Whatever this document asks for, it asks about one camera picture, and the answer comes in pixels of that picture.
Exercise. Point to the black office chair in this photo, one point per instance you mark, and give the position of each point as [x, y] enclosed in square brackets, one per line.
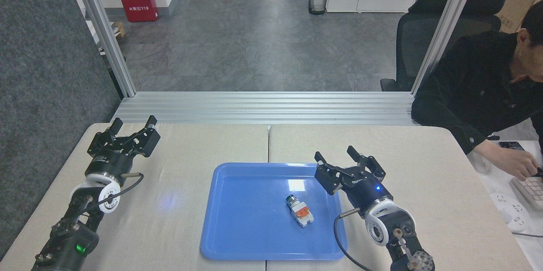
[424, 37]

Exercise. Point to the grey felt partition panel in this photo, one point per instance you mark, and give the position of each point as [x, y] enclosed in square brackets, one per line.
[46, 93]

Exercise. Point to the person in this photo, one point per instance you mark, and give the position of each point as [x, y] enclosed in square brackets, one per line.
[479, 88]

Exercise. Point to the white computer keyboard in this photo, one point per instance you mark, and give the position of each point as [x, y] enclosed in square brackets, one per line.
[532, 194]

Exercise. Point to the blue plastic tray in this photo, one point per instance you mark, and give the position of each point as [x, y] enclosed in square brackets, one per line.
[254, 220]

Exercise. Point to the small wooden box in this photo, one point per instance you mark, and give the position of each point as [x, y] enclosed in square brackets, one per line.
[118, 29]

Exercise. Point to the person's hand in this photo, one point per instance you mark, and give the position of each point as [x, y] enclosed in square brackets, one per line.
[515, 163]

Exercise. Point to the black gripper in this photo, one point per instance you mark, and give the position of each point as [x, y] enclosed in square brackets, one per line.
[108, 166]
[367, 192]

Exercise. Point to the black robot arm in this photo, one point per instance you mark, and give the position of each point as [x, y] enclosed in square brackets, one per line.
[398, 233]
[68, 237]

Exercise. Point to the white power strip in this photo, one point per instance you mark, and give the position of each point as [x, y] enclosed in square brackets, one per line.
[511, 211]

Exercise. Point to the black smartphone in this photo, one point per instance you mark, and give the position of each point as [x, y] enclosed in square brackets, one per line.
[511, 145]

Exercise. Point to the silver aluminium rail base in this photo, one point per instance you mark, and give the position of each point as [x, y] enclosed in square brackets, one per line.
[263, 107]

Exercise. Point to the silver aluminium post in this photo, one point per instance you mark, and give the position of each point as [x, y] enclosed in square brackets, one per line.
[449, 16]
[106, 33]

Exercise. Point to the white push button switch part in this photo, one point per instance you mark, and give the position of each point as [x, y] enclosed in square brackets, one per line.
[300, 212]

